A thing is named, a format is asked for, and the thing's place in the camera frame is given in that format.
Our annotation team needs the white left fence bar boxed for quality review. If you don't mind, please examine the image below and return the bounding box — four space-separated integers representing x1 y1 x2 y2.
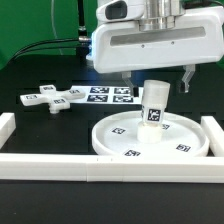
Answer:
0 113 16 149

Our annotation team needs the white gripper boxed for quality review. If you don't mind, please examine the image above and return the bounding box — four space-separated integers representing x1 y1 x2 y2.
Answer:
92 6 224 97

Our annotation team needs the white fence bar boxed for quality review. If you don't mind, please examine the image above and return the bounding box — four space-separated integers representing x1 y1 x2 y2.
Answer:
201 116 224 157
0 153 224 183
0 113 16 149

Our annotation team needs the white right fence bar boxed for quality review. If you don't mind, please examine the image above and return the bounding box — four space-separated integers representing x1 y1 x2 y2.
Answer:
201 116 224 157

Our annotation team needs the fiducial marker sheet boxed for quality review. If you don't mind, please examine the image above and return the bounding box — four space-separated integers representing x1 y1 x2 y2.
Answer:
72 86 143 105

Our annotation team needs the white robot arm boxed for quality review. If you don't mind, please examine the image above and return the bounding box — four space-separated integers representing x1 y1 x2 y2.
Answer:
91 0 224 92

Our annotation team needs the white round table top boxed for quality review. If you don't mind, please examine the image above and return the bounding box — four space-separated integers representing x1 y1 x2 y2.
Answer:
92 111 209 159

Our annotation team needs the black cable bundle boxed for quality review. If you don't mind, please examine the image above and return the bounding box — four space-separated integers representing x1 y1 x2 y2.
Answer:
9 37 93 63

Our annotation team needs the thin white cable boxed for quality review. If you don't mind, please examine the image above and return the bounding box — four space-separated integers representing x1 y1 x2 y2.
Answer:
50 0 64 56

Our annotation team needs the white cross-shaped table base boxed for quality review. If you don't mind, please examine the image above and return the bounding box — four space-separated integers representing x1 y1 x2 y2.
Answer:
20 85 86 114

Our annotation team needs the white front fence bar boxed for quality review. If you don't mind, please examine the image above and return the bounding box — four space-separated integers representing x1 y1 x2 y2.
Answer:
0 153 224 183

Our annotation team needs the black vertical pole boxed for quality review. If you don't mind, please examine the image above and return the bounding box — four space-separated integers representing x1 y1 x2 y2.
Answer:
77 0 87 36

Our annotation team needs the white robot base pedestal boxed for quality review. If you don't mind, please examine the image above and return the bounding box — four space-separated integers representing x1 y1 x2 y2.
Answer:
86 31 96 64

